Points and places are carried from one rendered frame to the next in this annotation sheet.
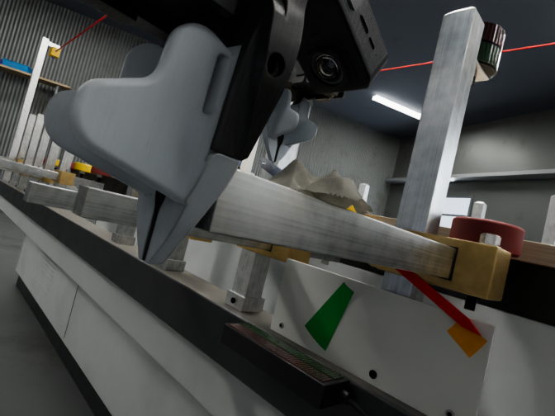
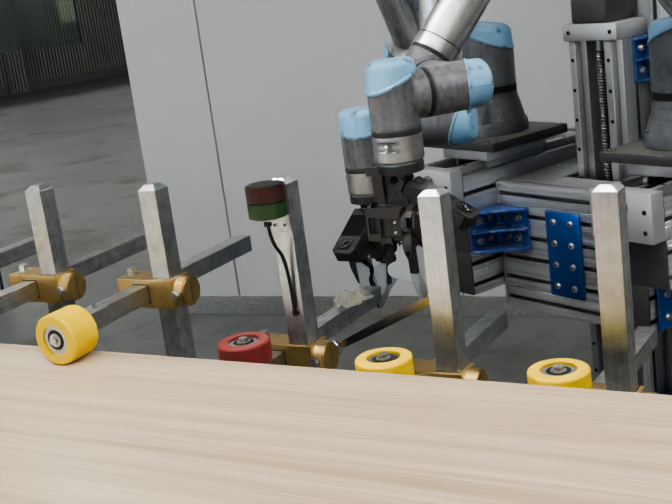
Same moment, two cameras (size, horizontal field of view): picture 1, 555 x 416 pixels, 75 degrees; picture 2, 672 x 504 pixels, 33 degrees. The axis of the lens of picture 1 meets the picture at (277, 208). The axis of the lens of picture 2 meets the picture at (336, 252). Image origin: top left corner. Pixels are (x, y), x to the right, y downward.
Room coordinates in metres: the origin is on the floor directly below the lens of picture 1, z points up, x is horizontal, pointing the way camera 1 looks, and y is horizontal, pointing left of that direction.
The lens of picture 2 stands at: (2.08, -0.53, 1.45)
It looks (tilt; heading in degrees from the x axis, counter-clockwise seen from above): 15 degrees down; 165
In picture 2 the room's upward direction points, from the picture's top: 8 degrees counter-clockwise
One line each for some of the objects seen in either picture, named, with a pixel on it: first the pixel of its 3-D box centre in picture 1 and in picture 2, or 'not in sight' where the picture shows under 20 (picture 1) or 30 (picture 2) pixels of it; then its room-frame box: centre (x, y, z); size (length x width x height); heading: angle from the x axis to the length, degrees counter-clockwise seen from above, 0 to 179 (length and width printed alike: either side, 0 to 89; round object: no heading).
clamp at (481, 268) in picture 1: (431, 258); (293, 355); (0.40, -0.18, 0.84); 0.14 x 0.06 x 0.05; 44
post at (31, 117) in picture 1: (22, 152); not in sight; (2.20, 1.58, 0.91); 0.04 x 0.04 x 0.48; 44
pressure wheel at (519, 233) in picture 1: (478, 264); (248, 373); (0.45, -0.26, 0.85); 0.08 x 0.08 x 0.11
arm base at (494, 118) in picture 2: not in sight; (490, 107); (-0.18, 0.45, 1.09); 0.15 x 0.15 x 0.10
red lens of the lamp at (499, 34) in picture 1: (476, 44); (265, 192); (0.44, -0.19, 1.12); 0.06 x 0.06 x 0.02
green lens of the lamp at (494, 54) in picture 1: (471, 63); (267, 208); (0.44, -0.19, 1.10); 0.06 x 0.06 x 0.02
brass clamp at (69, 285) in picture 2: not in sight; (48, 284); (0.04, -0.52, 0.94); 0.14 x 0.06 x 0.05; 44
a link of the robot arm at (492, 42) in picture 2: not in sight; (482, 52); (-0.18, 0.44, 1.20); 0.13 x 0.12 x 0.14; 55
